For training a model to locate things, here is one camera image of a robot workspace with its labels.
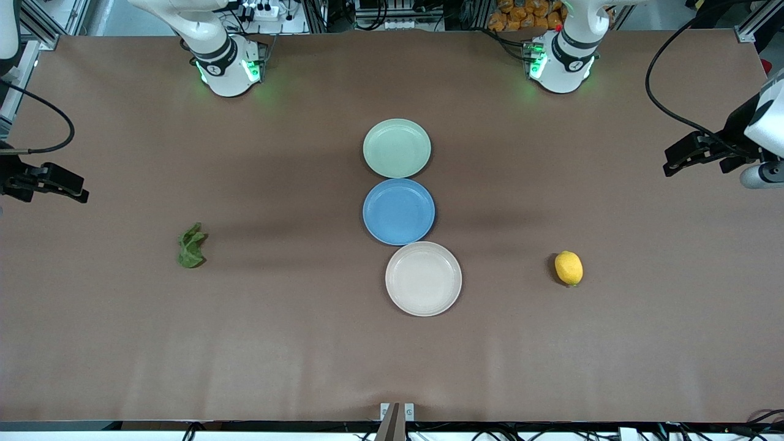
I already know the yellow lemon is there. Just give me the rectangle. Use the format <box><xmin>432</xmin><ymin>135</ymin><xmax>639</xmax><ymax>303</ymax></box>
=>
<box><xmin>554</xmin><ymin>251</ymin><xmax>584</xmax><ymax>287</ymax></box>

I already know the orange items pile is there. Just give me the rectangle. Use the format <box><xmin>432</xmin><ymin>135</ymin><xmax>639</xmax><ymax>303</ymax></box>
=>
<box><xmin>488</xmin><ymin>0</ymin><xmax>564</xmax><ymax>32</ymax></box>

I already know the white power strip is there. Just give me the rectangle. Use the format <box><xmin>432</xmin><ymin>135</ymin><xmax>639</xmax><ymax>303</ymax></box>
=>
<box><xmin>236</xmin><ymin>0</ymin><xmax>284</xmax><ymax>20</ymax></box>

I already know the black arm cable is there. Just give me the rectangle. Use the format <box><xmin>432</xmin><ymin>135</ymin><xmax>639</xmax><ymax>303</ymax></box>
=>
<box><xmin>0</xmin><ymin>80</ymin><xmax>75</xmax><ymax>154</ymax></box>
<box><xmin>644</xmin><ymin>0</ymin><xmax>760</xmax><ymax>154</ymax></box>

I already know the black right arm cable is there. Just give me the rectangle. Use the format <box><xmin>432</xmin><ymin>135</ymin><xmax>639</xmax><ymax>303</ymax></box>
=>
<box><xmin>0</xmin><ymin>80</ymin><xmax>75</xmax><ymax>154</ymax></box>

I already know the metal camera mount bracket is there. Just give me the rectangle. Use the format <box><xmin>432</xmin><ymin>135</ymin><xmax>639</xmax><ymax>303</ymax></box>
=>
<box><xmin>380</xmin><ymin>402</ymin><xmax>415</xmax><ymax>441</ymax></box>

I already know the brown table cover sheet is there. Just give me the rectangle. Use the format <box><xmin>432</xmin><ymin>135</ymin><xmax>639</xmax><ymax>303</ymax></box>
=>
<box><xmin>0</xmin><ymin>31</ymin><xmax>784</xmax><ymax>423</ymax></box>

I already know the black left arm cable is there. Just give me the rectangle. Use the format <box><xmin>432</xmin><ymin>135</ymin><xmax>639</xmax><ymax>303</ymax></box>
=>
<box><xmin>644</xmin><ymin>0</ymin><xmax>760</xmax><ymax>154</ymax></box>

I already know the aluminium frame profile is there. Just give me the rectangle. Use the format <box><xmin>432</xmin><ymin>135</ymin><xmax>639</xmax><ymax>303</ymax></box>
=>
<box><xmin>735</xmin><ymin>0</ymin><xmax>784</xmax><ymax>43</ymax></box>
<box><xmin>0</xmin><ymin>40</ymin><xmax>40</xmax><ymax>143</ymax></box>
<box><xmin>18</xmin><ymin>0</ymin><xmax>92</xmax><ymax>51</ymax></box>

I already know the blue round plate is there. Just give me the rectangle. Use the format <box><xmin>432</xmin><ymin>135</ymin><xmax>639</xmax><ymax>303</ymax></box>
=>
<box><xmin>362</xmin><ymin>178</ymin><xmax>436</xmax><ymax>246</ymax></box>

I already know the green lettuce leaf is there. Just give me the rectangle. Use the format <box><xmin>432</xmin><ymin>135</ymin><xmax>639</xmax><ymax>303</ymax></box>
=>
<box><xmin>178</xmin><ymin>222</ymin><xmax>208</xmax><ymax>269</ymax></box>

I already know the dark equipment shelf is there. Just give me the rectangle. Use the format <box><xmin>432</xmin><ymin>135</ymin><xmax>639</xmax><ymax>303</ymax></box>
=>
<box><xmin>303</xmin><ymin>0</ymin><xmax>491</xmax><ymax>32</ymax></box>

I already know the white round plate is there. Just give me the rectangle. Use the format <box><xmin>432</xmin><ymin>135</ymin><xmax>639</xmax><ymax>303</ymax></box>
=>
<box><xmin>385</xmin><ymin>241</ymin><xmax>463</xmax><ymax>317</ymax></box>

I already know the pale green round plate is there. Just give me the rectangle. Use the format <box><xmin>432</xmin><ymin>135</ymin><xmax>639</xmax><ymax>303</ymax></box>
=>
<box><xmin>363</xmin><ymin>118</ymin><xmax>432</xmax><ymax>179</ymax></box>

